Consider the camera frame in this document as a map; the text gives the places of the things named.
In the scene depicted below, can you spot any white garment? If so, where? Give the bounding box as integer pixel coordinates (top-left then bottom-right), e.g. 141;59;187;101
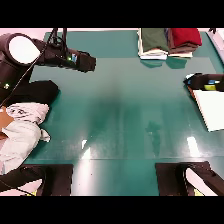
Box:
139;53;168;61

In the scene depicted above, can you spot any white shirt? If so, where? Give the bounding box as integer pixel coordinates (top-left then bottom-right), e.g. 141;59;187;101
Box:
192;89;224;133

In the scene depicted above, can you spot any brown garment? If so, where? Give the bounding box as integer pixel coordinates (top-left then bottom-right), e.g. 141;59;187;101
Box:
167;31;198;55

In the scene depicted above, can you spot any black cable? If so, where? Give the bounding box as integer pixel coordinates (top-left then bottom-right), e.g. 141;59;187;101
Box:
0;28;60;105

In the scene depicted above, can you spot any dark green garment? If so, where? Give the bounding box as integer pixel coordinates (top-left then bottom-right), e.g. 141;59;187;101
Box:
140;28;170;53

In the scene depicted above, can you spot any grey garment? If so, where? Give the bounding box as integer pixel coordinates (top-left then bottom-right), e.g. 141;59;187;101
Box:
0;101;52;176

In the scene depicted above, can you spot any beige garment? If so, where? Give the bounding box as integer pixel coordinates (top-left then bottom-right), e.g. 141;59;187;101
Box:
137;28;170;57

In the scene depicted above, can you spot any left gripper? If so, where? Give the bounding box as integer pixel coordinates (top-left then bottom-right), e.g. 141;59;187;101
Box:
69;49;98;74

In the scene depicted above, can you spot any red garment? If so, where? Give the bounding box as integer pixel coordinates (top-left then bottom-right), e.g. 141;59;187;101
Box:
170;28;203;48

